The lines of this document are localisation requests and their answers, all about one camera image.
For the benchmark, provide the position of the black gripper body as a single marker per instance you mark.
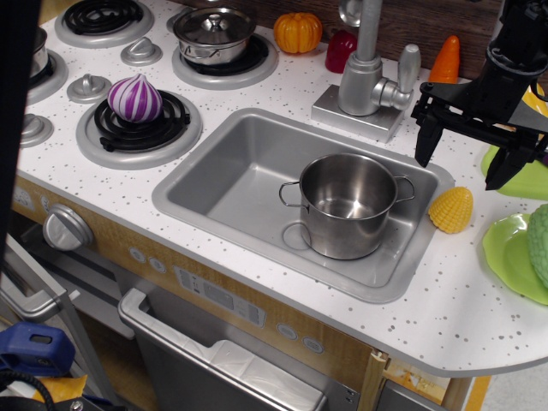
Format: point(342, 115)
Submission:
point(486, 110)

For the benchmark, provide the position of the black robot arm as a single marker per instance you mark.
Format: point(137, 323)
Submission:
point(520, 51)

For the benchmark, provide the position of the yellow toy corn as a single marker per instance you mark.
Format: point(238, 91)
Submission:
point(452, 210)

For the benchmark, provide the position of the purple striped toy onion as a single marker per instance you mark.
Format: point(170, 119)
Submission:
point(135, 100)

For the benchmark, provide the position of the green bumpy toy vegetable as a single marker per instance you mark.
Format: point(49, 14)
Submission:
point(537, 242)

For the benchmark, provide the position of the green plate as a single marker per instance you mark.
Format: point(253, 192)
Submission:
point(506, 253)
point(530, 183)

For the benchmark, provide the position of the silver stove knob upper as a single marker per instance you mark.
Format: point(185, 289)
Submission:
point(142, 52)

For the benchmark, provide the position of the yellow toy fruit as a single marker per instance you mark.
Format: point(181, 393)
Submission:
point(535, 100)

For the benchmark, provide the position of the silver oven door handle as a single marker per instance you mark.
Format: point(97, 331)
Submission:
point(187, 375)

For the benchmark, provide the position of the orange toy pumpkin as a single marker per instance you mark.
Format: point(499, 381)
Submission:
point(297, 33)

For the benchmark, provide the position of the silver stove knob lower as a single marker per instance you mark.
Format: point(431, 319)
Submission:
point(36, 130)

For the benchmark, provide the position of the stove burner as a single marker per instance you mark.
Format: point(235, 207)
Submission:
point(106, 139)
point(55, 76)
point(99, 24)
point(255, 64)

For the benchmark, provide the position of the back left stove burner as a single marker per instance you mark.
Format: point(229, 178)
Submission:
point(99, 24)

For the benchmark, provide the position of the blue clamp tool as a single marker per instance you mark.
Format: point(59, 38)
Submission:
point(40, 350)

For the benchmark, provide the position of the orange toy carrot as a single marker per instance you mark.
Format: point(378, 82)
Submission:
point(447, 63)

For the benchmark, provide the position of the silver stove knob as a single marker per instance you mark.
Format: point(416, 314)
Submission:
point(36, 130)
point(142, 52)
point(88, 89)

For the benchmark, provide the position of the steel pot far left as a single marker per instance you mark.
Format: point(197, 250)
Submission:
point(40, 56)

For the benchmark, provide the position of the silver oven dial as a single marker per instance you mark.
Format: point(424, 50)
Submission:
point(65, 230)

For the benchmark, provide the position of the black foreground post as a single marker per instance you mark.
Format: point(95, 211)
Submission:
point(19, 22)

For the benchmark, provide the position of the silver dishwasher door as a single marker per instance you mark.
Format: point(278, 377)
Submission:
point(207, 328)

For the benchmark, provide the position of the red toy pepper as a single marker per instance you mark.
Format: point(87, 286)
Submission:
point(340, 47)

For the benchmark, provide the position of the front left stove burner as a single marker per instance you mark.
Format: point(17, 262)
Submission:
point(55, 76)

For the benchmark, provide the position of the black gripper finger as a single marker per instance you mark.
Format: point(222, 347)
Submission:
point(428, 137)
point(505, 165)

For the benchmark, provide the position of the green plate back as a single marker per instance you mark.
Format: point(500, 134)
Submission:
point(530, 183)

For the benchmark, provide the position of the silver toy faucet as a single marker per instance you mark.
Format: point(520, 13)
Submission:
point(366, 102)

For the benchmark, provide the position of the back right stove burner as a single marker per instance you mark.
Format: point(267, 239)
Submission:
point(255, 64)

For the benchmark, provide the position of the steel pot in sink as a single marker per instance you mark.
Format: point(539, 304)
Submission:
point(345, 203)

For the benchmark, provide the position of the small lidded steel pot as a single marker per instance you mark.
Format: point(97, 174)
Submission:
point(214, 35)

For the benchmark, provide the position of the silver stove knob middle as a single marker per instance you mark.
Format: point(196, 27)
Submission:
point(88, 89)

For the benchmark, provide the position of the front right stove burner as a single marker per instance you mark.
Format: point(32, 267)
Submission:
point(106, 139)

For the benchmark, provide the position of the green plate front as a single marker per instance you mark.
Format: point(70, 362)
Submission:
point(506, 253)

